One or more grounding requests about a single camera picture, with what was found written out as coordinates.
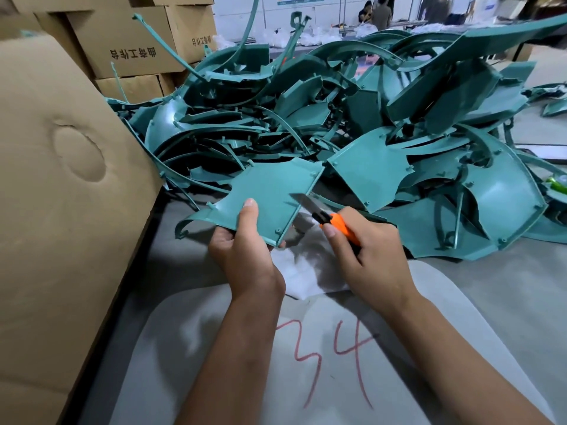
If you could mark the person's left hand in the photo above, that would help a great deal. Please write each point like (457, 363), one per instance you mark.
(246, 263)

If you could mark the person's right hand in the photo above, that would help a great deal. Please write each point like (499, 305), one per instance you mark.
(372, 261)

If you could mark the person's right thumb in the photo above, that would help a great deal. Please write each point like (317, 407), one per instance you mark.
(335, 243)

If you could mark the person's left thumb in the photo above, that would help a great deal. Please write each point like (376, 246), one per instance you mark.
(249, 223)

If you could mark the orange utility knife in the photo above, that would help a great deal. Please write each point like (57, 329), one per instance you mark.
(330, 219)

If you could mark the teal plastic panel piece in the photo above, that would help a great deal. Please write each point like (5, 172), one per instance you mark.
(270, 194)

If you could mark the person's right forearm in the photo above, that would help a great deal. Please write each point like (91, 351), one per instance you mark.
(460, 362)

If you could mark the person's left forearm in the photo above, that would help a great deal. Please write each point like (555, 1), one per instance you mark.
(230, 362)

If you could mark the pile of teal plastic parts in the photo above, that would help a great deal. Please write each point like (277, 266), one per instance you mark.
(354, 128)

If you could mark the white sheet with red marks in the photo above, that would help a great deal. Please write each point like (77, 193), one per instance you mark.
(283, 362)

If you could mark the plain cardboard box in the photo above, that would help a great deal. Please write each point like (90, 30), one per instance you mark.
(130, 89)

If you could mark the large brown cardboard box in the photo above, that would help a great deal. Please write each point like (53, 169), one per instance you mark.
(66, 216)

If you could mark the pile of white bags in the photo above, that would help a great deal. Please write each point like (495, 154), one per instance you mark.
(310, 36)

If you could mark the printed cardboard box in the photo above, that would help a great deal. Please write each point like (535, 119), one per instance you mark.
(195, 33)
(128, 39)

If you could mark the green bottle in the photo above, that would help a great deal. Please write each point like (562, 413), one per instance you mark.
(557, 184)

